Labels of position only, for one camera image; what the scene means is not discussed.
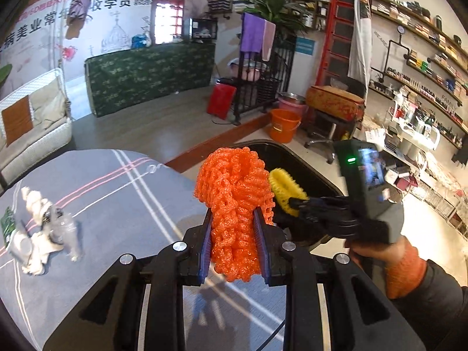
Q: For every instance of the red telephone booth cabinet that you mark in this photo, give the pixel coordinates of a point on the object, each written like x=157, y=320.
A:
x=168, y=11

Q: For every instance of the red ladder frame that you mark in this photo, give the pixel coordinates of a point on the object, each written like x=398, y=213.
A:
x=340, y=33

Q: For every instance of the clear plastic scrap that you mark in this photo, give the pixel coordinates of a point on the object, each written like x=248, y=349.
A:
x=153, y=169

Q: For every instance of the yellow foam net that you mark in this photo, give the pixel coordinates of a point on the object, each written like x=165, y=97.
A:
x=283, y=186

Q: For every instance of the metal basin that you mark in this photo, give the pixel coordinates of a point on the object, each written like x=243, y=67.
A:
x=290, y=97

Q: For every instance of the person's right forearm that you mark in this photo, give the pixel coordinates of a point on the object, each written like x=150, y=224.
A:
x=431, y=299

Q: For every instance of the purple towel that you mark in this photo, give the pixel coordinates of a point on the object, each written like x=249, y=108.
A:
x=252, y=33

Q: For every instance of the orange bucket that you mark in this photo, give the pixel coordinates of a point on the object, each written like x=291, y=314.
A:
x=285, y=126

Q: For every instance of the orange foam net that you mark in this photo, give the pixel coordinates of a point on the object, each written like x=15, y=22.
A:
x=234, y=208

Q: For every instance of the blue wall sign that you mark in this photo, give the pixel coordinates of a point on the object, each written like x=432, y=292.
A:
x=305, y=46

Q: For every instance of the black framed screen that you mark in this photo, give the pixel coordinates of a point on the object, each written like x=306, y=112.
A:
x=204, y=29

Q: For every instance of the crumpled white paper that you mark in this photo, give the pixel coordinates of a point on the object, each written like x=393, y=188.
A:
x=33, y=256

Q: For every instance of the large wall poster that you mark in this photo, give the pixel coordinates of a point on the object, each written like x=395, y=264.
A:
x=117, y=7

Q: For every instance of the red bag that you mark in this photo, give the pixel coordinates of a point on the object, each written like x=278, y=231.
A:
x=221, y=100

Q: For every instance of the pink plastic basin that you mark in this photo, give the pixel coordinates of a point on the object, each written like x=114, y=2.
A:
x=298, y=108

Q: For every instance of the beige cushion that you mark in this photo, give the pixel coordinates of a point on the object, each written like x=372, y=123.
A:
x=47, y=102

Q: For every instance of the white hanging banner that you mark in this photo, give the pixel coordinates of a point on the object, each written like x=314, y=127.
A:
x=362, y=33

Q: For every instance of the black trash bin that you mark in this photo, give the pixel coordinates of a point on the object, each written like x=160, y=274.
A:
x=310, y=175

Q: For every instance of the white wicker swing sofa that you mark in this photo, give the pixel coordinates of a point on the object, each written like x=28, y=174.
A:
x=44, y=142

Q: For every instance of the small wall shelf of bottles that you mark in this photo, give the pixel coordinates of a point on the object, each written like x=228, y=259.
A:
x=221, y=3

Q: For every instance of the grey plaid tablecloth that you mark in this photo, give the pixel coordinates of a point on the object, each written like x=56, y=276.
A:
x=109, y=226

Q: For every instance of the blue bag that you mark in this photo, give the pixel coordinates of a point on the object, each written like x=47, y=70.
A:
x=140, y=41

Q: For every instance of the pink basin on rack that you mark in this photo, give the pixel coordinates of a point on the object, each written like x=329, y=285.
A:
x=248, y=70

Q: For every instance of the swivel stool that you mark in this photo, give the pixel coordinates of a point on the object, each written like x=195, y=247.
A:
x=329, y=135

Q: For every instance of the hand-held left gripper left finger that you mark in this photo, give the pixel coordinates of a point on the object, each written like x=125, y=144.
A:
x=206, y=248

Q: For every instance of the white trolley cart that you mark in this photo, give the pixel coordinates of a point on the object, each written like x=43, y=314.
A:
x=413, y=135

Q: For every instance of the green floral covered counter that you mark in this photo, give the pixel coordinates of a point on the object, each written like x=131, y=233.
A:
x=146, y=76

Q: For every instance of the brown cushion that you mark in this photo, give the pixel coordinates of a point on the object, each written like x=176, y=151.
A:
x=16, y=120

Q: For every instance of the person's right hand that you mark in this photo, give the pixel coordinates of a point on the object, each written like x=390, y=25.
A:
x=384, y=254

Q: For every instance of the display rack of small boxes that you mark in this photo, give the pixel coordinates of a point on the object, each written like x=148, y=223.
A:
x=435, y=197

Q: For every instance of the wall shelves of products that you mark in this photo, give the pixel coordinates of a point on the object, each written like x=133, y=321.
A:
x=420, y=62

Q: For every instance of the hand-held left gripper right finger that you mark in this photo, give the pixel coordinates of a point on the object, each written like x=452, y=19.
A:
x=261, y=248

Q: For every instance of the orange patterned cushion case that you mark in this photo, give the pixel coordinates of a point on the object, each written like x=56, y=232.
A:
x=334, y=102

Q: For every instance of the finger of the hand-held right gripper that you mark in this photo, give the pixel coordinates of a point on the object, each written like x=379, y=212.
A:
x=314, y=221
x=314, y=202

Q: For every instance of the green potted plant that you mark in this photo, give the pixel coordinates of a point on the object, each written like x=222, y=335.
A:
x=274, y=7

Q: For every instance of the dark wall shelf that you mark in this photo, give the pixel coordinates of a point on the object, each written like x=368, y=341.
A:
x=318, y=11

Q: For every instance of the black metal railing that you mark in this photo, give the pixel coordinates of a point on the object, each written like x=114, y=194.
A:
x=281, y=73

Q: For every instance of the green printed packet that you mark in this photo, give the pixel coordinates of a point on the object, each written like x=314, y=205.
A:
x=7, y=226

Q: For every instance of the pink towel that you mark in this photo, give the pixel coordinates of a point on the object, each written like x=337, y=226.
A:
x=268, y=40

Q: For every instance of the clear plastic bottle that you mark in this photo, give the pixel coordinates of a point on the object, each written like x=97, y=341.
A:
x=65, y=234

